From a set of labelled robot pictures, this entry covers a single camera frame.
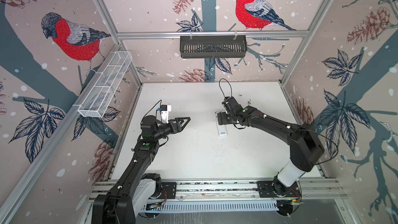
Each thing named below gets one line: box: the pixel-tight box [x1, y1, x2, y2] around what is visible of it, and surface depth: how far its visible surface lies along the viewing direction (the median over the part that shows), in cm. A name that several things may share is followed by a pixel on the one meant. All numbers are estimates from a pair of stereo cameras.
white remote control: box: [215, 112, 228, 137], surface depth 94 cm
